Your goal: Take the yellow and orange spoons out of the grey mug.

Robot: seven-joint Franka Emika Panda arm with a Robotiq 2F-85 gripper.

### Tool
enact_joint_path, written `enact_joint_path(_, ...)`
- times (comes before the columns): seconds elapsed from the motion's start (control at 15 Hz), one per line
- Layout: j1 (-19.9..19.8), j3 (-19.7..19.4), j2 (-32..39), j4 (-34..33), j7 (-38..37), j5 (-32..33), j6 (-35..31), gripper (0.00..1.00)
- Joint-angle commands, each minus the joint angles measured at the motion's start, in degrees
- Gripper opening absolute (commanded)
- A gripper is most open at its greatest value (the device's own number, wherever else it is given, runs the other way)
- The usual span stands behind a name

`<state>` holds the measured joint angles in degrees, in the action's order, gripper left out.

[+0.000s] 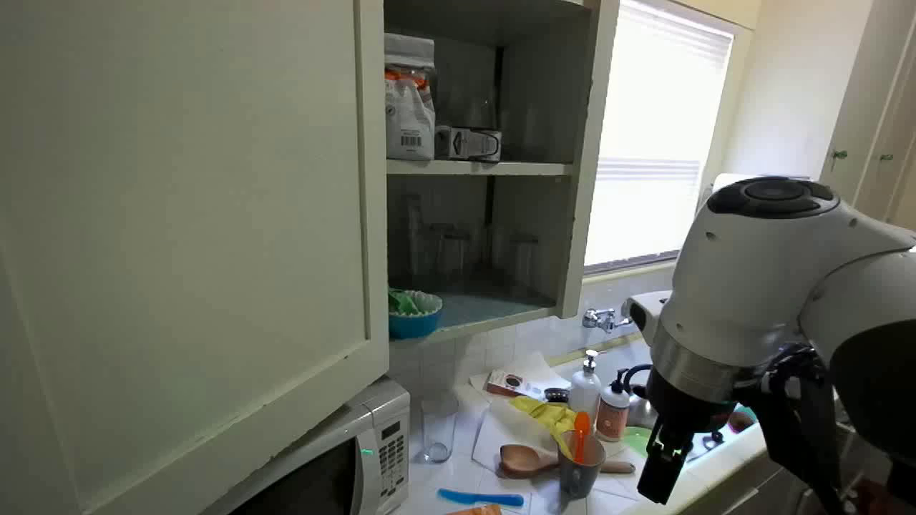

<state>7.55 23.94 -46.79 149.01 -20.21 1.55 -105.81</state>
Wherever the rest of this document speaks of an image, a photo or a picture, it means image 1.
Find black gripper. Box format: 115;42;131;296
637;371;733;504

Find orange spoon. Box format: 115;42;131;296
570;411;593;462

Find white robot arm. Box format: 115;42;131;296
627;176;916;511

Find orange label bottle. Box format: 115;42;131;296
594;385;629;440

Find soap pump bottle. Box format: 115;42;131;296
570;349;602;414

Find yellow rubber glove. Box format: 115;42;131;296
511;398;574;431

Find chrome faucet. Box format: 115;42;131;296
581;305;633;335

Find wooden spatula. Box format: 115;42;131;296
498;442;636;477

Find clear drinking glass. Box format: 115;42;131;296
418;398;458;462

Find blue plastic knife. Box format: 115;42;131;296
437;490;524;508

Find blue bowl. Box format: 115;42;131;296
388;289;444;339

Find window blind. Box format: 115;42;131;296
584;0;733;266

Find white microwave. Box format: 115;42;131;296
204;377;410;515

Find small box on shelf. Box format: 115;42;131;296
435;126;501;162

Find white orange bag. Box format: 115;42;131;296
383;32;435;159

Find cream cabinet door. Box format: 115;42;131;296
0;0;388;515

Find open wall cabinet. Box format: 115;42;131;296
383;0;620;338

